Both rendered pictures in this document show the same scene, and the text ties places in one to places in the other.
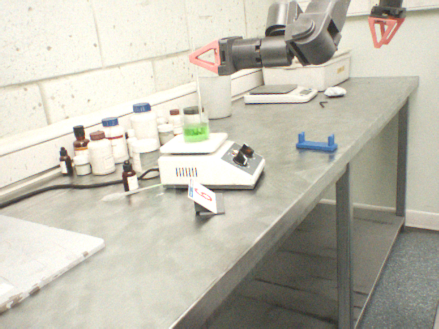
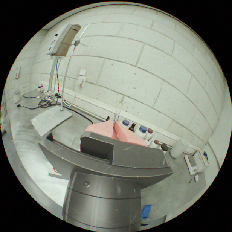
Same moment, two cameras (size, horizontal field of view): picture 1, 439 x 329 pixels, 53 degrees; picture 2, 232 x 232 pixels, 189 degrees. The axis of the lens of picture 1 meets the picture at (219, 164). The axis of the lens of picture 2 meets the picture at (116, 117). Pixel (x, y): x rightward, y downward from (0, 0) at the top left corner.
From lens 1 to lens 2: 0.87 m
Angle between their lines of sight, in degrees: 56
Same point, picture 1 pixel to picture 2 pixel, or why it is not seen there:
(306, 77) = (199, 165)
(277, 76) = (197, 156)
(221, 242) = (31, 166)
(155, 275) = (25, 146)
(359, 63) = (207, 170)
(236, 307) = not seen: hidden behind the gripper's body
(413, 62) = (209, 181)
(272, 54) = not seen: outside the picture
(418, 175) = not seen: hidden behind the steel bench
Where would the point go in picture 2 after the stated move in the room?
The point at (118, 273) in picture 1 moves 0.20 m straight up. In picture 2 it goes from (29, 139) to (19, 104)
